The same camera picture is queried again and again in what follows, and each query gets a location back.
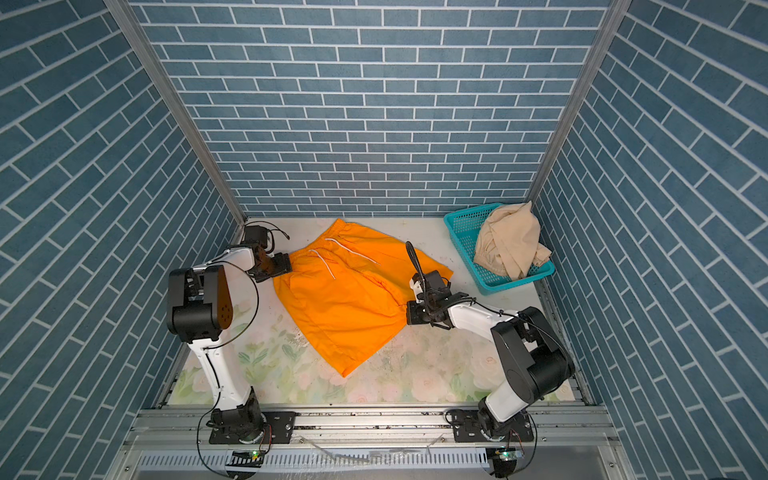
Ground orange shorts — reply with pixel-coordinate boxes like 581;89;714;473
273;219;416;377

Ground beige shorts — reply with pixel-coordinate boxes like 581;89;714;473
474;202;552;279

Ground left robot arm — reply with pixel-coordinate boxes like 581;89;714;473
167;245;296;447

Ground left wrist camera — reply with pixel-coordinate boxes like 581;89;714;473
240;224;274;253

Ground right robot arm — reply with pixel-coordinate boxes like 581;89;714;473
406;280;575;440

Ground teal plastic basket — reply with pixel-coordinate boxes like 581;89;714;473
443;203;556;295

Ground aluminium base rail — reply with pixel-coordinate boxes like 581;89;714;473
108;402;632;479

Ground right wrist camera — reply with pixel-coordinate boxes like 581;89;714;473
410;270;451;301

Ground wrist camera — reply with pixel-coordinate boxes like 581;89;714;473
410;270;451;301
240;224;274;253

